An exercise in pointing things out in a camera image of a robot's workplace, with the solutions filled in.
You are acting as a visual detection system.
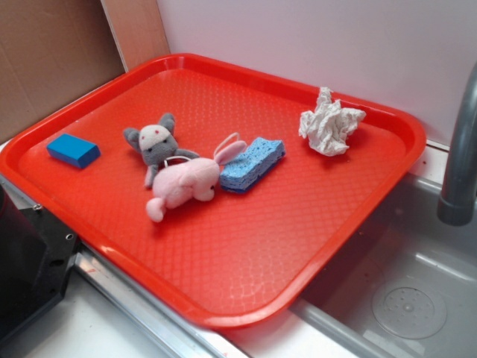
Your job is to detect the crumpled white paper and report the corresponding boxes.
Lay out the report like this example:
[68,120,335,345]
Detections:
[298,87,367,157]

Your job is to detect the blue rectangular block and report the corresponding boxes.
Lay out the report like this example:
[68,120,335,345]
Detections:
[46,134,101,169]

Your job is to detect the grey faucet spout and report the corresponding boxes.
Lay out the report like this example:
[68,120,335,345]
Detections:
[437,68,476,226]

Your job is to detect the brown cardboard panel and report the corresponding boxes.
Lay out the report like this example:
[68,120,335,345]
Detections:
[1,1,169,142]

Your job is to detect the grey sink basin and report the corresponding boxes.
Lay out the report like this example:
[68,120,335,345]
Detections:
[291,175,476,357]

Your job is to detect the grey plush toy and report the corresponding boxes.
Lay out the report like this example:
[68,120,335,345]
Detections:
[123,113,199,189]

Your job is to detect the blue sponge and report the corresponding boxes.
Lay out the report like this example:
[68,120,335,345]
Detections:
[219,137,285,194]

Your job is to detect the pink plush bunny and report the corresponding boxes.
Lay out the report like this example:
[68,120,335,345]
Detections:
[145,133,247,222]

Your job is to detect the red plastic tray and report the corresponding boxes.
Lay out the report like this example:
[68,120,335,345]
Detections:
[1,54,426,330]

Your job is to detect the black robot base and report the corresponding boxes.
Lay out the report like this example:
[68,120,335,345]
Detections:
[1,189,80,345]

